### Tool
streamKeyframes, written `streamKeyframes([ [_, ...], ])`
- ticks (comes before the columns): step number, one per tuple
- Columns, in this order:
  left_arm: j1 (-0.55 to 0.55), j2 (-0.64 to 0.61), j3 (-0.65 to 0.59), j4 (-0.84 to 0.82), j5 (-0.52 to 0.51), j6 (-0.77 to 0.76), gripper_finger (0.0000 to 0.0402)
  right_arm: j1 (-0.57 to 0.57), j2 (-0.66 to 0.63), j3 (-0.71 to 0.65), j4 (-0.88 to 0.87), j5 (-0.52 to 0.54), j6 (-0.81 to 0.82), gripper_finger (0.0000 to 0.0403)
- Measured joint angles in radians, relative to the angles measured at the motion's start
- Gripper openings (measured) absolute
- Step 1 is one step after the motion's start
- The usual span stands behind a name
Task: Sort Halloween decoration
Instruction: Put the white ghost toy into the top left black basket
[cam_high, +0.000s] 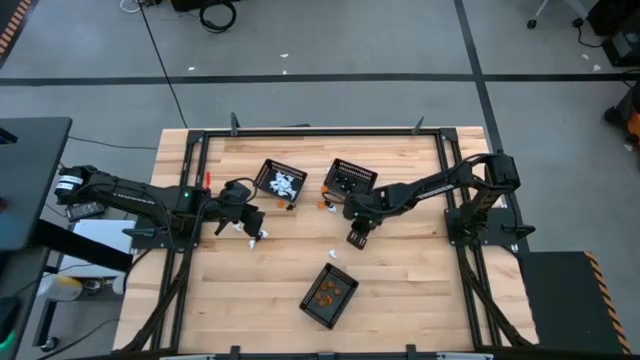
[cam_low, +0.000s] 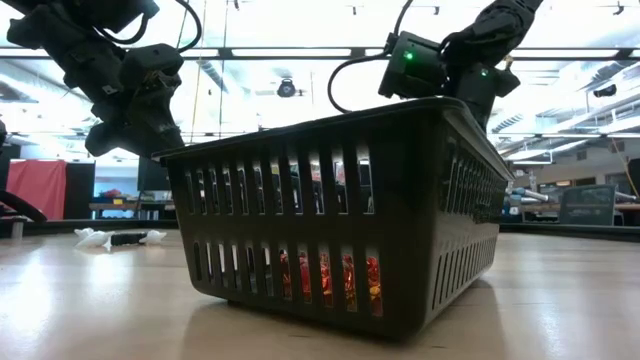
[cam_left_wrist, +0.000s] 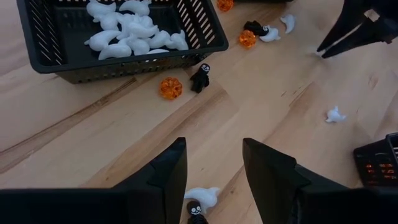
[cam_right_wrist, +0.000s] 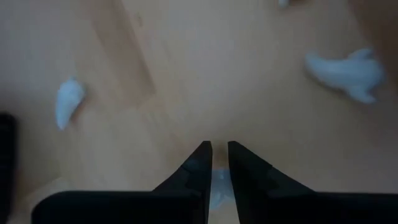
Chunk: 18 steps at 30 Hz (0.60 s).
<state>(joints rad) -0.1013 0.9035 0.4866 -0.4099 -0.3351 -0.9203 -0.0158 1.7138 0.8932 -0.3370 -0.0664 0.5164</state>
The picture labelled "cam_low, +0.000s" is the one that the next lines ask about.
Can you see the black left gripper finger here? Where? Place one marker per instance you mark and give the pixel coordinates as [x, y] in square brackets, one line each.
[155, 140]
[107, 140]

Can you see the white ghost decoration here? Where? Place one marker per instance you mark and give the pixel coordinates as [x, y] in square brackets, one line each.
[84, 232]
[94, 241]
[153, 237]

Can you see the black slotted plastic basket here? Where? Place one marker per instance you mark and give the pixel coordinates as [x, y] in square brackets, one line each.
[410, 225]

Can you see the red orange snack packet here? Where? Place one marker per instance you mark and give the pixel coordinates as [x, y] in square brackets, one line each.
[285, 275]

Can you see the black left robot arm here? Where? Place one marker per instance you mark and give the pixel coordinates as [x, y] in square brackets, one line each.
[65, 45]

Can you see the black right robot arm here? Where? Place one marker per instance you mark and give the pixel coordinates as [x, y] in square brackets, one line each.
[495, 25]

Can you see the grey background robot arm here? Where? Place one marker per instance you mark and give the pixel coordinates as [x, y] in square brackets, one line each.
[527, 194]

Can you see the black reaper decoration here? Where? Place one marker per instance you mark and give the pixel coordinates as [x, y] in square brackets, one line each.
[127, 239]

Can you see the black monitor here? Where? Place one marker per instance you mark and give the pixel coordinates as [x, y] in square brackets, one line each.
[152, 175]

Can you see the black partition panel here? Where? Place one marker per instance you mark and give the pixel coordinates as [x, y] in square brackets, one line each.
[80, 190]

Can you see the red partition screen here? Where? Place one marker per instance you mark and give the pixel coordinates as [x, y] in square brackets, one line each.
[37, 190]

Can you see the black sloping brace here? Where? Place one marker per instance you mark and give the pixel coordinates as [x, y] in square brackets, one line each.
[25, 206]

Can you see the black ceiling device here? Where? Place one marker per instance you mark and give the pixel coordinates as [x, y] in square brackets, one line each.
[605, 91]

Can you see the round black ceiling fixture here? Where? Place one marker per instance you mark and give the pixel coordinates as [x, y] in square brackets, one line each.
[286, 88]

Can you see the dark mesh chair back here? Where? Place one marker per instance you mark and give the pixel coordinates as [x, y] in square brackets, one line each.
[587, 205]

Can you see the black chair back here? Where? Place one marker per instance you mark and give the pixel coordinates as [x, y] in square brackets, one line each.
[635, 177]

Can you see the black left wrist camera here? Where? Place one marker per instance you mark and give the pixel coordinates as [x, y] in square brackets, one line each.
[152, 60]

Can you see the small grey post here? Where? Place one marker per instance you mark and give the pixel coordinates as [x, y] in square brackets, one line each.
[17, 229]

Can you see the black overhead frame bar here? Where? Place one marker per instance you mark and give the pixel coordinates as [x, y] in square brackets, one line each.
[275, 52]

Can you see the black table frame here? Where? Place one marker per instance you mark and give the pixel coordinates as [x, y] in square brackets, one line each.
[600, 231]

